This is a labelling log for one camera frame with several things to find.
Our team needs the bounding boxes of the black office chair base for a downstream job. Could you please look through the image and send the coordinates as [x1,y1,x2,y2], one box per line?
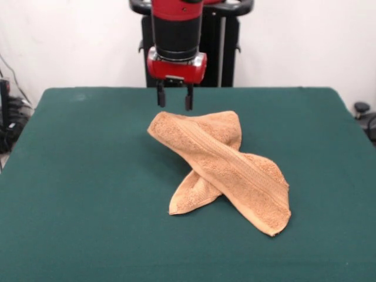
[353,101,376,139]

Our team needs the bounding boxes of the black electrical box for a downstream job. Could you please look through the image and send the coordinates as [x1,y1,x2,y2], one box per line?
[0,78,12,130]

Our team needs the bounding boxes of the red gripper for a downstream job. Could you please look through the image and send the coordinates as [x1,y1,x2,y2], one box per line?
[146,46,208,112]

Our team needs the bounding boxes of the dark green table cloth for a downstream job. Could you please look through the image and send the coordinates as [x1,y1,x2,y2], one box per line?
[0,86,376,282]

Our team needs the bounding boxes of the orange terry towel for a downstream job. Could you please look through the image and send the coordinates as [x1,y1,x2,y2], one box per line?
[146,110,292,237]

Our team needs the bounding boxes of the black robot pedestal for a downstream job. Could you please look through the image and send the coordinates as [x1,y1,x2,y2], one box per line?
[128,0,254,88]

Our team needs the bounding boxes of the black cable bundle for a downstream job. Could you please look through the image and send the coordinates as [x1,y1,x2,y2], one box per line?
[0,52,35,154]

